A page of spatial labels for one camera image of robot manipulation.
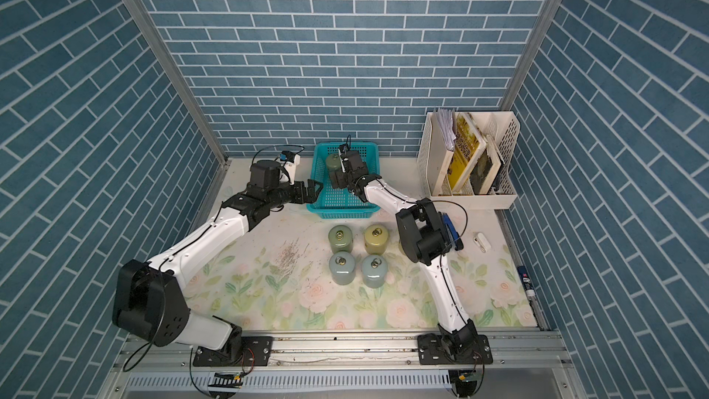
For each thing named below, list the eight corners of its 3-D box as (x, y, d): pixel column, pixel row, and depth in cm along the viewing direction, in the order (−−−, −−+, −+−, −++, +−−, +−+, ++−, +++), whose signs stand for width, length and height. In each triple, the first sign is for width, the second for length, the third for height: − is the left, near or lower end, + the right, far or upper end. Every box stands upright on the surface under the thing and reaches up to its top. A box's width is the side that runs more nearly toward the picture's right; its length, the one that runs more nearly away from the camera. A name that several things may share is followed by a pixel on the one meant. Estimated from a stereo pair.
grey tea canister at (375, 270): (362, 287, 87) (362, 276, 80) (362, 266, 91) (362, 254, 84) (386, 287, 87) (388, 276, 80) (385, 266, 91) (387, 254, 84)
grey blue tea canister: (327, 277, 89) (323, 265, 82) (339, 258, 93) (337, 245, 86) (346, 289, 87) (345, 278, 79) (359, 268, 91) (358, 256, 84)
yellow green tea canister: (328, 251, 94) (326, 239, 87) (335, 235, 98) (333, 222, 91) (348, 256, 93) (347, 245, 86) (354, 240, 97) (353, 228, 90)
